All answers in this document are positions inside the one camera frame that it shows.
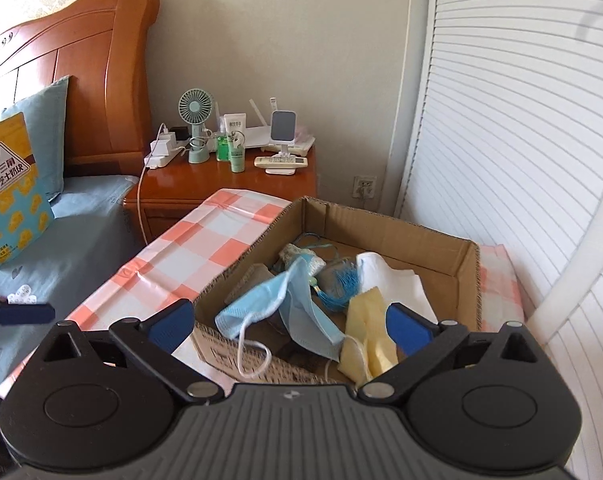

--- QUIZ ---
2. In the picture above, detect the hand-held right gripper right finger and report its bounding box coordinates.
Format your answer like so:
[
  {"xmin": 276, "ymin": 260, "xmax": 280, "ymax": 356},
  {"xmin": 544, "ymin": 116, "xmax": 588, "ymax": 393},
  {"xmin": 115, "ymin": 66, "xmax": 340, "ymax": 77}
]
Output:
[{"xmin": 359, "ymin": 303, "xmax": 552, "ymax": 405}]

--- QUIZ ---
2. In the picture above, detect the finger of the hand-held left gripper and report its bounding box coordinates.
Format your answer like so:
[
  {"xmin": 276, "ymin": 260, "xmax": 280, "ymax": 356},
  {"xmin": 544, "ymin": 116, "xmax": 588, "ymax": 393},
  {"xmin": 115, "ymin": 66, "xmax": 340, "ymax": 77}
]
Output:
[{"xmin": 0, "ymin": 287, "xmax": 56, "ymax": 328}]

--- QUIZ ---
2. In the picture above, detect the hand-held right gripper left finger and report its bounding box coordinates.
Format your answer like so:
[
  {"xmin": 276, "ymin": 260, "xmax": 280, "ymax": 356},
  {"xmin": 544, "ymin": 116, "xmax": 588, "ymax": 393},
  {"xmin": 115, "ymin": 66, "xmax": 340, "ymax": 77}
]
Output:
[{"xmin": 32, "ymin": 298, "xmax": 221, "ymax": 404}]

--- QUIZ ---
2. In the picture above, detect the yellow zigzag-edged cloth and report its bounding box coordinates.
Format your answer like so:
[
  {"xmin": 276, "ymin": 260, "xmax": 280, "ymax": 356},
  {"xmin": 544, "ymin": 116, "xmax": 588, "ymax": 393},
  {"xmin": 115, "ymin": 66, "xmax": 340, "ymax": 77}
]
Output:
[{"xmin": 339, "ymin": 286, "xmax": 400, "ymax": 383}]

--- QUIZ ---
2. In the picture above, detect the brown cardboard box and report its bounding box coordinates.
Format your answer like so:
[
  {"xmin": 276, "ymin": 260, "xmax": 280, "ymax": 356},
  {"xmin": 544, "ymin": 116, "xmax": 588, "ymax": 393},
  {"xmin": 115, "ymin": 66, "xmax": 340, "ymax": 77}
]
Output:
[{"xmin": 190, "ymin": 196, "xmax": 482, "ymax": 386}]

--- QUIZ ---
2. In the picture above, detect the blue tassel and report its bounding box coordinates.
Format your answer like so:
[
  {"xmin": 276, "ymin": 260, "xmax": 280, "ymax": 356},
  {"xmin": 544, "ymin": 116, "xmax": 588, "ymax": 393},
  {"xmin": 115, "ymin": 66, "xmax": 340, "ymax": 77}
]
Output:
[{"xmin": 301, "ymin": 232, "xmax": 365, "ymax": 314}]

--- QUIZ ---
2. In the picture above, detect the plush doll with blue hat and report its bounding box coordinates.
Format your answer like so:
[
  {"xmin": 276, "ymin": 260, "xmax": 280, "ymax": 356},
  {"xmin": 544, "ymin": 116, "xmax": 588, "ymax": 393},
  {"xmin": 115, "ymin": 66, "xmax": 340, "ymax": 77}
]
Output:
[{"xmin": 300, "ymin": 254, "xmax": 327, "ymax": 282}]

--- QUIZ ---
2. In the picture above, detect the blue face mask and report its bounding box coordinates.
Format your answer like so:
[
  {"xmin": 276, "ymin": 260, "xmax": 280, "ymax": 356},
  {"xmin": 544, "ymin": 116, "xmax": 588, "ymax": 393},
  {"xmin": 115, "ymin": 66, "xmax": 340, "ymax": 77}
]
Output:
[{"xmin": 215, "ymin": 255, "xmax": 345, "ymax": 382}]

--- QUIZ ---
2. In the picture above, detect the white folded cloth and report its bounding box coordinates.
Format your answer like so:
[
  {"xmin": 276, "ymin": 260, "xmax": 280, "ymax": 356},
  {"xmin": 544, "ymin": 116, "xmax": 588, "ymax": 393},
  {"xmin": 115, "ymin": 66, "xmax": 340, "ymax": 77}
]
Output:
[{"xmin": 356, "ymin": 251, "xmax": 438, "ymax": 326}]

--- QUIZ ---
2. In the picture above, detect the blue bed sheet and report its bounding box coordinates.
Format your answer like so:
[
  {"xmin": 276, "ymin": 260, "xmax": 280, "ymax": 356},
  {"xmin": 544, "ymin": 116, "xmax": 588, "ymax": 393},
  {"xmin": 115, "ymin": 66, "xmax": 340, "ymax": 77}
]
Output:
[{"xmin": 0, "ymin": 175, "xmax": 147, "ymax": 411}]

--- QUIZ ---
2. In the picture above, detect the yellow snack bag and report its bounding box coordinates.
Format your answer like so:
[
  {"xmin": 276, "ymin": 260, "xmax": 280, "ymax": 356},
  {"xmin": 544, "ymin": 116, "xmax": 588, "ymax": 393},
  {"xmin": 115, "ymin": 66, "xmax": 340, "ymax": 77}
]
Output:
[{"xmin": 0, "ymin": 111, "xmax": 55, "ymax": 269}]

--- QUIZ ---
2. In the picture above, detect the wooden nightstand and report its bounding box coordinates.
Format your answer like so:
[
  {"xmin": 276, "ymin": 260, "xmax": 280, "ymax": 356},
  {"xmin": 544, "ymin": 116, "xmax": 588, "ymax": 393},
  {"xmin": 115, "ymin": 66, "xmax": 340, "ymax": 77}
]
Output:
[{"xmin": 123, "ymin": 147, "xmax": 318, "ymax": 257}]

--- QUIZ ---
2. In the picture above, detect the white power strip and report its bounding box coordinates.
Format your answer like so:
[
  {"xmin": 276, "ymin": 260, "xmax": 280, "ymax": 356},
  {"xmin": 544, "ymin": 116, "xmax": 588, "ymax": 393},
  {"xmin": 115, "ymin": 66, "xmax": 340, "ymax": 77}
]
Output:
[{"xmin": 144, "ymin": 147, "xmax": 193, "ymax": 170}]

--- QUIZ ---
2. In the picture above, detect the green tube with white cap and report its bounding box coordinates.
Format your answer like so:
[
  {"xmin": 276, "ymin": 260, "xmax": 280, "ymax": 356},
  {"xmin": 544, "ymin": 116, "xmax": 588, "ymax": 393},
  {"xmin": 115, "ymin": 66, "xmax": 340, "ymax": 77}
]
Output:
[{"xmin": 229, "ymin": 132, "xmax": 248, "ymax": 174}]

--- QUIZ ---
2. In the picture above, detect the white charger plug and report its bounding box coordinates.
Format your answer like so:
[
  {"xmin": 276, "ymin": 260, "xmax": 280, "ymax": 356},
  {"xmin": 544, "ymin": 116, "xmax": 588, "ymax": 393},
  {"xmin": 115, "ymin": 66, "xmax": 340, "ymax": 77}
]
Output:
[{"xmin": 150, "ymin": 132, "xmax": 178, "ymax": 158}]

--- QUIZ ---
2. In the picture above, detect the blue pillow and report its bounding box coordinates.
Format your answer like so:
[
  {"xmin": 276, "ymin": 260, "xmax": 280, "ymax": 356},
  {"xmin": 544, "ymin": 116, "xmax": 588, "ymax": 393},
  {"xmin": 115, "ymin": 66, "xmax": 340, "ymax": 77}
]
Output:
[{"xmin": 0, "ymin": 75, "xmax": 70, "ymax": 204}]

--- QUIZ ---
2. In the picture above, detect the white remote control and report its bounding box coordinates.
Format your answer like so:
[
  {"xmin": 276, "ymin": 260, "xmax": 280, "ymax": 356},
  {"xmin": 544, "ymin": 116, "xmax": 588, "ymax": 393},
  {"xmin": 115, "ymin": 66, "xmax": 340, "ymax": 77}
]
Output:
[{"xmin": 254, "ymin": 156, "xmax": 308, "ymax": 176}]

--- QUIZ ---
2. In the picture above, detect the white louvred door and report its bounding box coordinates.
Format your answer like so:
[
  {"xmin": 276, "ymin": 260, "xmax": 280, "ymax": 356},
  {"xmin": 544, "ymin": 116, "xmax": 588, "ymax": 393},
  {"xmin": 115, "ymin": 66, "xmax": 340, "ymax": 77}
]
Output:
[{"xmin": 391, "ymin": 0, "xmax": 603, "ymax": 480}]

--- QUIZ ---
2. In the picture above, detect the white router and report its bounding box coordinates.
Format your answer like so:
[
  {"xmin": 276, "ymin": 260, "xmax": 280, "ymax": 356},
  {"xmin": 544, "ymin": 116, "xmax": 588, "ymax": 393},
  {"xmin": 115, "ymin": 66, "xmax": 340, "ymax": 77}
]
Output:
[{"xmin": 244, "ymin": 97, "xmax": 283, "ymax": 151}]

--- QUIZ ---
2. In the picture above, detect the green handheld fan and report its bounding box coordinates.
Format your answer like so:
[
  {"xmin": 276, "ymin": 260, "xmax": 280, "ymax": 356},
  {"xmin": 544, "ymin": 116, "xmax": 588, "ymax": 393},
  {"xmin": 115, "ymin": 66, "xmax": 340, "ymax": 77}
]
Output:
[{"xmin": 178, "ymin": 89, "xmax": 213, "ymax": 165}]

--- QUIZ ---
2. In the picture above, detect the white stand with grey screen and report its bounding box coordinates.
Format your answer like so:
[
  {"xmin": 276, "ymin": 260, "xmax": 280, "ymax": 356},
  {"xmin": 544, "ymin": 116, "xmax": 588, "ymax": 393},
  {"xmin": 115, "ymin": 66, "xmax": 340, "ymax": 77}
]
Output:
[{"xmin": 268, "ymin": 109, "xmax": 299, "ymax": 159}]

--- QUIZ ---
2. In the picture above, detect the wooden headboard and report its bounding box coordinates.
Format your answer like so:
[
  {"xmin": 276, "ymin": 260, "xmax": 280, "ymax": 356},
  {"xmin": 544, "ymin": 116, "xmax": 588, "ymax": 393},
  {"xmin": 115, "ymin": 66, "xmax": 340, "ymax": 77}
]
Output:
[{"xmin": 0, "ymin": 0, "xmax": 161, "ymax": 178}]

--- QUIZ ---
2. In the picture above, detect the white charging cable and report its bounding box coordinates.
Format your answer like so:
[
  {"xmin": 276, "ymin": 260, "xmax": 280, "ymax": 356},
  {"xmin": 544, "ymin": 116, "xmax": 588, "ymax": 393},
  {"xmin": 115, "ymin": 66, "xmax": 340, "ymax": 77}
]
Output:
[{"xmin": 136, "ymin": 122, "xmax": 170, "ymax": 247}]

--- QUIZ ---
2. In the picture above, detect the white wall socket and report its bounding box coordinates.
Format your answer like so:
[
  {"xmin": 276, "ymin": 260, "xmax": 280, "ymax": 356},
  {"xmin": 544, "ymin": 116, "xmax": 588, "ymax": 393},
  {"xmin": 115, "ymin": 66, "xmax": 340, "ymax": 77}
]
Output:
[{"xmin": 351, "ymin": 174, "xmax": 377, "ymax": 200}]

